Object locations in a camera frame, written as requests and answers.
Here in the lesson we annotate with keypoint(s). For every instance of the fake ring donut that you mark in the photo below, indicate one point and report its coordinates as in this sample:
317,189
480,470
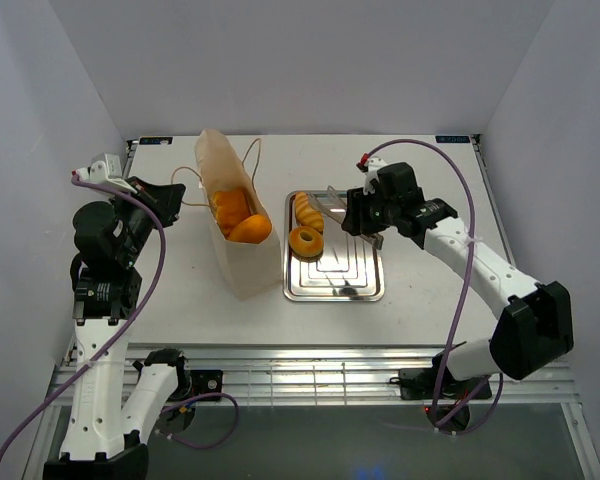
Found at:
306,242

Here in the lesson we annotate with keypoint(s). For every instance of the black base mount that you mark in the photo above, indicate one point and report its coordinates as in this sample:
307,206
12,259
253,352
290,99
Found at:
206,381
419,383

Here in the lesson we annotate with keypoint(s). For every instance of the metal tongs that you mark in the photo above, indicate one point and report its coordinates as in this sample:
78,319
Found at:
332,203

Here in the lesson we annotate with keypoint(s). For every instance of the aluminium frame rail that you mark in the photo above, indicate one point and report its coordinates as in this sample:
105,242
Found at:
265,376

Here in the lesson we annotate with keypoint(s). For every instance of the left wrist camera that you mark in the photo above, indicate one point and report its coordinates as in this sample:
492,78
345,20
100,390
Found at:
105,170

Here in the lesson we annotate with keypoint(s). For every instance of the brown paper bag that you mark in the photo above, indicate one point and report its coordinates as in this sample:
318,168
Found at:
246,244

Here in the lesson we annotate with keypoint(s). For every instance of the right blue label sticker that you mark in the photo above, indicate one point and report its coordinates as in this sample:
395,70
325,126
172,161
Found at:
452,139

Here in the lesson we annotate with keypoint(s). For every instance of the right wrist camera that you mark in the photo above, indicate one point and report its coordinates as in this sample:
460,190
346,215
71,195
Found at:
370,166

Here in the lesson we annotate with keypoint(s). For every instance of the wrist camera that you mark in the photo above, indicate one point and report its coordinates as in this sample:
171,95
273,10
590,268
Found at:
370,166
105,170

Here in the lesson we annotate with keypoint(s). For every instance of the long fake baguette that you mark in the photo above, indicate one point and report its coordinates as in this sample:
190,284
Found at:
230,209

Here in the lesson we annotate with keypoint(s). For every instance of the small fake croissant roll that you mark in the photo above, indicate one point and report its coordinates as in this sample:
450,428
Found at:
305,214

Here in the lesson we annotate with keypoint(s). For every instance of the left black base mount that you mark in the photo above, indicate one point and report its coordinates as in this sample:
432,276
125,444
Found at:
206,381

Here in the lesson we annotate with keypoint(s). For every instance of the fake sesame round bread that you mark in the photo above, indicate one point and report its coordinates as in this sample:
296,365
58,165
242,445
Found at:
254,229

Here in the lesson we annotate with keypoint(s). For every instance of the left blue label sticker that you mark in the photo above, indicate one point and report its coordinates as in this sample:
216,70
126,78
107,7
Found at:
155,140

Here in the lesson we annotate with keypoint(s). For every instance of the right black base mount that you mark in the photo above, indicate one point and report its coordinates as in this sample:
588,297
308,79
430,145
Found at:
419,383

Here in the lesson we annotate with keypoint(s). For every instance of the blue label sticker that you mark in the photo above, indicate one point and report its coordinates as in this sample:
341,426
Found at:
155,140
452,139

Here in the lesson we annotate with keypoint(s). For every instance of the metal tray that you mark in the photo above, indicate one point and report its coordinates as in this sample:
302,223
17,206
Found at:
348,269

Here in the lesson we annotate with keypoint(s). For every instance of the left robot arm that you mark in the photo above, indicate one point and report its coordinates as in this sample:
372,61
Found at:
107,435

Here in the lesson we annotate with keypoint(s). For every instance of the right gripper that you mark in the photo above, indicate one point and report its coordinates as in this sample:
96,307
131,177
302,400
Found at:
356,202

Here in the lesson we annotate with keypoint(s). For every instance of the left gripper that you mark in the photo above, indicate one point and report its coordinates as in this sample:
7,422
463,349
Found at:
164,200

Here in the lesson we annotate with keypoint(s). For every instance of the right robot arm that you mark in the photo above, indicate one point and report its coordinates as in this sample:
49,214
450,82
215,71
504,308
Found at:
534,320

